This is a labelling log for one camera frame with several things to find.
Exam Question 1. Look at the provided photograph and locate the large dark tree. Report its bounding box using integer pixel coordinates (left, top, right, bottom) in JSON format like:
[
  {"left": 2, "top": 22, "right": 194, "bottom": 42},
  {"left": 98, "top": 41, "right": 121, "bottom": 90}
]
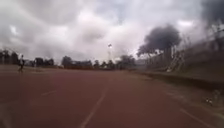
[{"left": 136, "top": 23, "right": 183, "bottom": 61}]

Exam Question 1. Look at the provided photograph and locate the row of trees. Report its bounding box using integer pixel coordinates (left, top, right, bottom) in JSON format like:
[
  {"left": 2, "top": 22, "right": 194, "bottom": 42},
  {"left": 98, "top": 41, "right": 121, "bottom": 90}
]
[{"left": 0, "top": 49, "right": 137, "bottom": 71}]

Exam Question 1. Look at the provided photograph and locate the person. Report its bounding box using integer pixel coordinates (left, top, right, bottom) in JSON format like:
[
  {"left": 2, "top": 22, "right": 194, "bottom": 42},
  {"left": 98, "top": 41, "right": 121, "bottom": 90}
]
[{"left": 17, "top": 54, "right": 26, "bottom": 73}]

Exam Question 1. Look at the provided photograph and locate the floodlight pole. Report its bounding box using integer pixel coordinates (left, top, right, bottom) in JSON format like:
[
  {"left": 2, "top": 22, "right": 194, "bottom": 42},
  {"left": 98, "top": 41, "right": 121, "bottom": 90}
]
[{"left": 107, "top": 43, "right": 113, "bottom": 63}]

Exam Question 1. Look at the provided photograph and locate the red running track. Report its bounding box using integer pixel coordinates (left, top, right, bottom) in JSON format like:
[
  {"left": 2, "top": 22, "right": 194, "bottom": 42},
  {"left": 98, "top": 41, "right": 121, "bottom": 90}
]
[{"left": 0, "top": 68, "right": 224, "bottom": 128}]

